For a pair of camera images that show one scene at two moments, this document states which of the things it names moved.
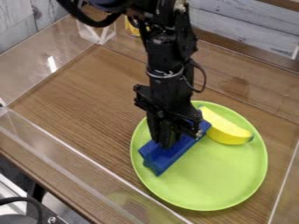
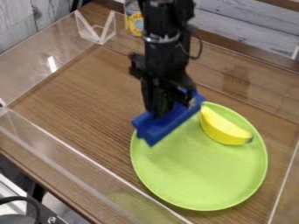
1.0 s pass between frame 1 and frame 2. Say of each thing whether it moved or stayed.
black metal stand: stayed
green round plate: stayed
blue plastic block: moved
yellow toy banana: stayed
